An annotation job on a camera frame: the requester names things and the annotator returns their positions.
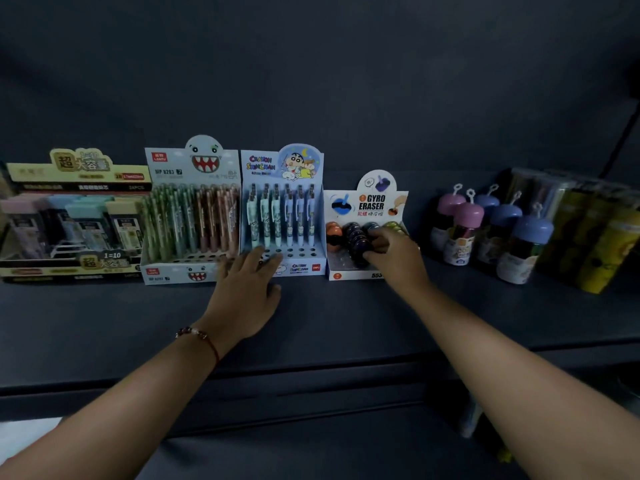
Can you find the person's left hand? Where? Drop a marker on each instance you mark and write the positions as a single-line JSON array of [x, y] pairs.
[[242, 299]]

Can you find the person's right thumb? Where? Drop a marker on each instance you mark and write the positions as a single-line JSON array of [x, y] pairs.
[[373, 254]]

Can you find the person's left forearm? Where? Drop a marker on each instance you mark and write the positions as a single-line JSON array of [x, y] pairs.
[[115, 409]]

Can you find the clear wrapped canister pack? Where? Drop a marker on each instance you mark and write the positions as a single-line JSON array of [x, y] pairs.
[[537, 187]]

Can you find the blue cartoon pen display box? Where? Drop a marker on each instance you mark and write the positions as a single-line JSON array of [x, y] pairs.
[[260, 167]]

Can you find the person's left thumb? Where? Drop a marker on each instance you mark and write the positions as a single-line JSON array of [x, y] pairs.
[[276, 295]]

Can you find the blue lead refill case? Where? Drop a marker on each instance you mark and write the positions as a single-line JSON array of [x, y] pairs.
[[60, 217]]

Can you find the person's left middle finger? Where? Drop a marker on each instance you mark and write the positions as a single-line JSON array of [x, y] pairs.
[[257, 260]]

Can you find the rows of light blue pens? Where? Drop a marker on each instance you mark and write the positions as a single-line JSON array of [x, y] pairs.
[[280, 214]]

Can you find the person's left little finger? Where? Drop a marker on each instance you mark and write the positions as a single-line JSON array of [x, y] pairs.
[[225, 272]]

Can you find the person's right forearm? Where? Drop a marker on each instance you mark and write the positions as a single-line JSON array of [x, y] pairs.
[[520, 389]]

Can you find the pale packet under shelf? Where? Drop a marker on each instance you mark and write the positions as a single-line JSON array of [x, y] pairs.
[[471, 419]]

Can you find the monster face pencil display box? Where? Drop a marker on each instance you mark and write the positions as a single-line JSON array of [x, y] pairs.
[[170, 164]]

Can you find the person's right hand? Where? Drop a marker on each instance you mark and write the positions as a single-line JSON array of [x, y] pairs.
[[400, 259]]

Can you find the yellow lead refill case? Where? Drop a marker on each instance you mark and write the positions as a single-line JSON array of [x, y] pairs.
[[127, 224]]

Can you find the yellow cartoon canister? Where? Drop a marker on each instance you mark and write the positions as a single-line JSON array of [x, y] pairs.
[[567, 229], [607, 249]]

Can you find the row of round spinning erasers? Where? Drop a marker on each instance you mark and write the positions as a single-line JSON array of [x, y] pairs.
[[350, 239]]

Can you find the pink lead refill case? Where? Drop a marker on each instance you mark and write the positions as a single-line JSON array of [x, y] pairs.
[[22, 222]]

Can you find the rows of green pink pencils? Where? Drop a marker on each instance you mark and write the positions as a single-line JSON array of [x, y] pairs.
[[190, 219]]

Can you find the white eraser display box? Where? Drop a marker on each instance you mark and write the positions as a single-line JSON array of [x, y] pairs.
[[345, 202]]

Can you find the pink cap small bottle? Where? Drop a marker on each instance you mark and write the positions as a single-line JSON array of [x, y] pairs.
[[465, 234], [449, 207]]

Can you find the mint lead refill case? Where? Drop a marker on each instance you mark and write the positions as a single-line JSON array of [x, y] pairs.
[[90, 224]]

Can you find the black gold lead display box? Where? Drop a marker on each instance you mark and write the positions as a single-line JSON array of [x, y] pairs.
[[75, 167]]

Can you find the blue cap small bottle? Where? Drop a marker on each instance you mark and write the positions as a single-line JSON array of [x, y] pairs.
[[487, 200], [500, 229], [525, 249]]

